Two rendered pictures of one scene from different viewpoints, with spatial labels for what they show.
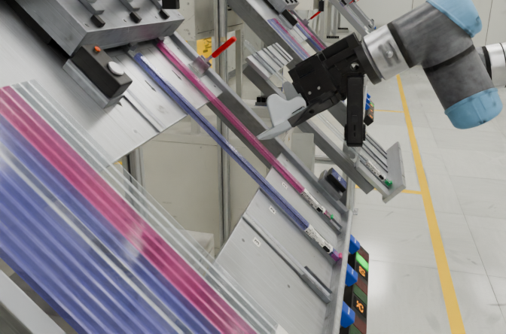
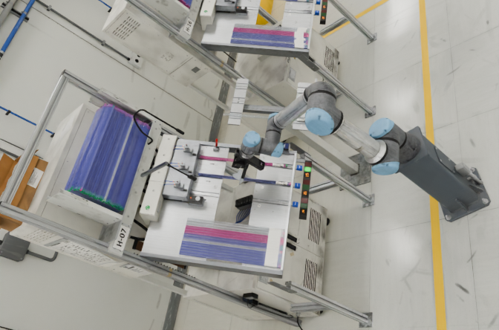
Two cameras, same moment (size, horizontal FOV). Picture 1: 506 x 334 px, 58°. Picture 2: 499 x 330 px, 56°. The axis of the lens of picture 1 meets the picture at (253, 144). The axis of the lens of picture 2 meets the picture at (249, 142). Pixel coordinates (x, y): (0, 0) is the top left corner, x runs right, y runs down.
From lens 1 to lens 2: 1.96 m
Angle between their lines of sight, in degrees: 36
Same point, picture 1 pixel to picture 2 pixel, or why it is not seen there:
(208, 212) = not seen: hidden behind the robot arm
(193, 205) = not seen: hidden behind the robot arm
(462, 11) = (249, 145)
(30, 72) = (186, 215)
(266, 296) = (266, 221)
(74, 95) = (196, 210)
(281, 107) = (237, 175)
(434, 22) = (247, 148)
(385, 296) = (393, 102)
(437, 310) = (419, 96)
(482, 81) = (270, 150)
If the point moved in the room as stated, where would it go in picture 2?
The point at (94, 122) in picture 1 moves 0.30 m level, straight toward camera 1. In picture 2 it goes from (204, 213) to (215, 254)
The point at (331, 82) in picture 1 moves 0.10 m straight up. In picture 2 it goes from (242, 164) to (226, 155)
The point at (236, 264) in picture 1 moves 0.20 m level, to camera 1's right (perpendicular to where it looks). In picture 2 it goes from (255, 218) to (283, 201)
